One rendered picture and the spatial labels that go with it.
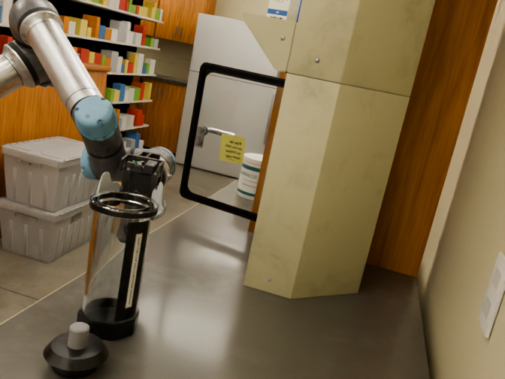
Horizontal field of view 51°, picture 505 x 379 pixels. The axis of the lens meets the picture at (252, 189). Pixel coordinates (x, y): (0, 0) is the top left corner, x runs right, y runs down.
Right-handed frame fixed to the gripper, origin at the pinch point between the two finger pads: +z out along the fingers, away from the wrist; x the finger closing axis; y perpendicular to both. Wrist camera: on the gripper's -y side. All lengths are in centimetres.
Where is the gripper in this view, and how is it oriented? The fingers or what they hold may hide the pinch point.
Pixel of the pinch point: (123, 214)
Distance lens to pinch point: 88.7
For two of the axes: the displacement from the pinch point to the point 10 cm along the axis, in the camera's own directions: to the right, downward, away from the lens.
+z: 0.0, 2.4, -9.7
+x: 9.8, 1.8, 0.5
